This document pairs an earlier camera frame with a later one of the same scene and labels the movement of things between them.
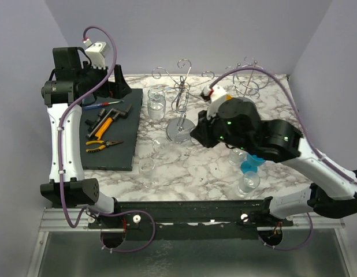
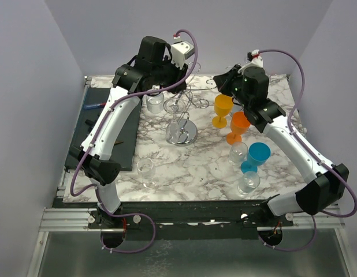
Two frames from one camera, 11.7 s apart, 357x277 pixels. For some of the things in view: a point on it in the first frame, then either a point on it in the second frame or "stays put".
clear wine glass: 165,147 → 174,106
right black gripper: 200,132 → 222,82
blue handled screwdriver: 100,104 stays put
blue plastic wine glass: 251,164 stays put
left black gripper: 121,87 → 178,74
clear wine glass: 250,181 stays put
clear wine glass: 237,156 stays put
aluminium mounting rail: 77,220 stays put
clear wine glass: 147,167 stays put
